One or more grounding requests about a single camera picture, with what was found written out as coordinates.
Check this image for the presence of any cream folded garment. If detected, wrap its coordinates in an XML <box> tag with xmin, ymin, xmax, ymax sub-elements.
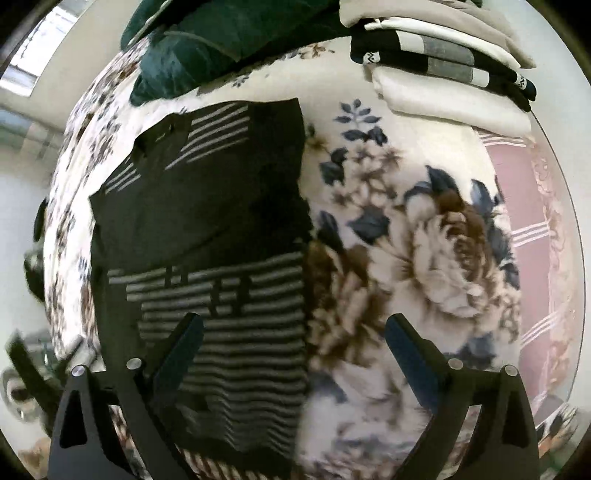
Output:
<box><xmin>372</xmin><ymin>66</ymin><xmax>533</xmax><ymax>134</ymax></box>

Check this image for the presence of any window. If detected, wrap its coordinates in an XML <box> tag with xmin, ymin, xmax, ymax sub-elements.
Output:
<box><xmin>0</xmin><ymin>0</ymin><xmax>88</xmax><ymax>97</ymax></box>

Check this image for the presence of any floral blanket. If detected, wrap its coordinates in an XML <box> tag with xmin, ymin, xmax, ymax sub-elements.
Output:
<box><xmin>42</xmin><ymin>36</ymin><xmax>525</xmax><ymax>480</ymax></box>

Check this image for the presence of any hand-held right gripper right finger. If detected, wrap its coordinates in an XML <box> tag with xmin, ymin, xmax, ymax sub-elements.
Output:
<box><xmin>385</xmin><ymin>313</ymin><xmax>541</xmax><ymax>480</ymax></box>

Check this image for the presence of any pink striped bedsheet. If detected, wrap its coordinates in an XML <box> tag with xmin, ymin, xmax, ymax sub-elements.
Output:
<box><xmin>475</xmin><ymin>128</ymin><xmax>580</xmax><ymax>416</ymax></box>

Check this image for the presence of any dark green velvet garment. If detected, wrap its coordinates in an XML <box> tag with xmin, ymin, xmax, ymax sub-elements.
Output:
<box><xmin>121</xmin><ymin>0</ymin><xmax>354</xmax><ymax>106</ymax></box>

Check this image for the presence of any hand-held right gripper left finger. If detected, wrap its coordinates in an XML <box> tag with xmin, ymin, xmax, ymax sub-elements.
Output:
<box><xmin>48</xmin><ymin>313</ymin><xmax>205</xmax><ymax>480</ymax></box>

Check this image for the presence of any beige folded garment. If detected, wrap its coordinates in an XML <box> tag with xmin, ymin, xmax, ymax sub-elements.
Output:
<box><xmin>339</xmin><ymin>0</ymin><xmax>536</xmax><ymax>68</ymax></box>

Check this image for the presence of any black striped shirt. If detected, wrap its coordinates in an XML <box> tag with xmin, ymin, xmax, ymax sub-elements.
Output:
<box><xmin>89</xmin><ymin>97</ymin><xmax>311</xmax><ymax>478</ymax></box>

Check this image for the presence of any black grey white folded garment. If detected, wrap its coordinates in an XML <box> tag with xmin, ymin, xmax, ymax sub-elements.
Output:
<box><xmin>349</xmin><ymin>33</ymin><xmax>537</xmax><ymax>113</ymax></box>

